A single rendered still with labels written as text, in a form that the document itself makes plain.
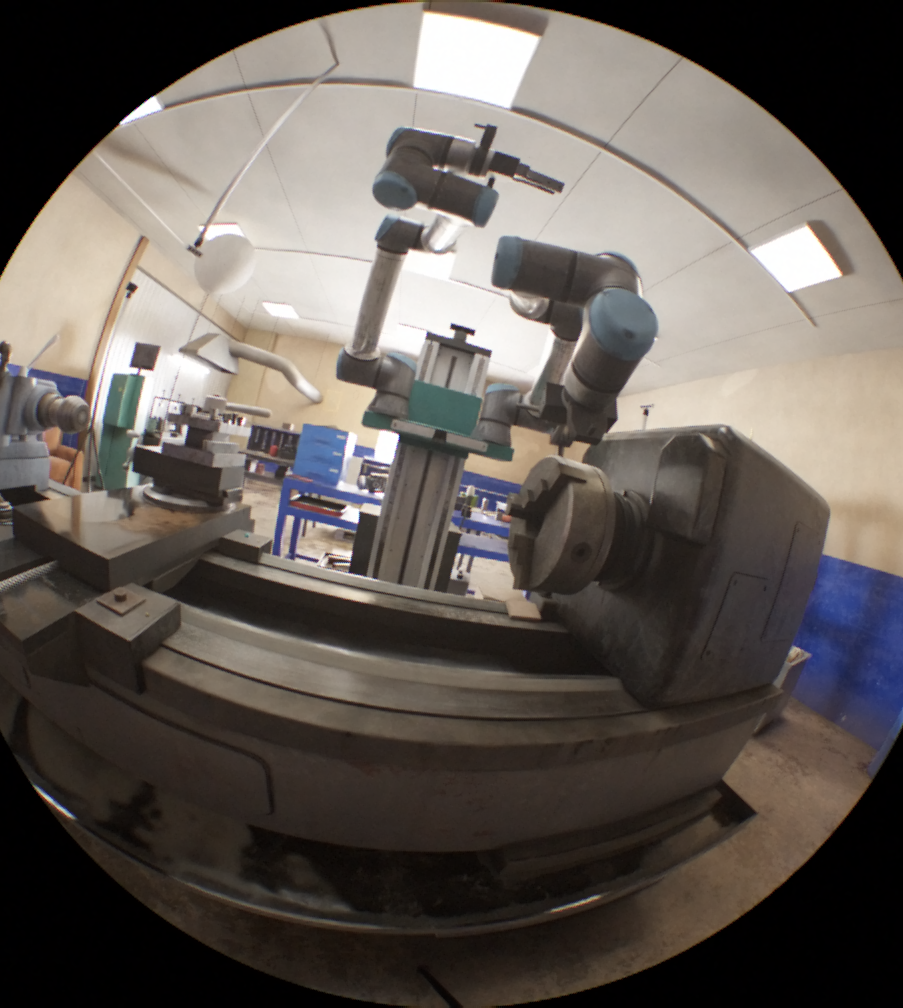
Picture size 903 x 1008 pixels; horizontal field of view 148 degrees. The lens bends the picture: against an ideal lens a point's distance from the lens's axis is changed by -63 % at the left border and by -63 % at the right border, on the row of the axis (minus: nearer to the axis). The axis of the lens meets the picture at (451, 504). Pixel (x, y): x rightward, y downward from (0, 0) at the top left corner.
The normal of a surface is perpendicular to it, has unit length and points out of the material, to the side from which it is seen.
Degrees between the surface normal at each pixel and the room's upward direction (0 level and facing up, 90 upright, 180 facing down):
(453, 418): 90
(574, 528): 83
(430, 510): 90
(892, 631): 90
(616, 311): 74
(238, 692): 0
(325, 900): 0
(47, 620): 0
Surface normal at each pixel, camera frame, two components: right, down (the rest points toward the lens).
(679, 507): -0.96, -0.22
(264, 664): 0.24, -0.97
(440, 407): 0.16, 0.13
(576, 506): 0.22, -0.22
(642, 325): -0.04, -0.21
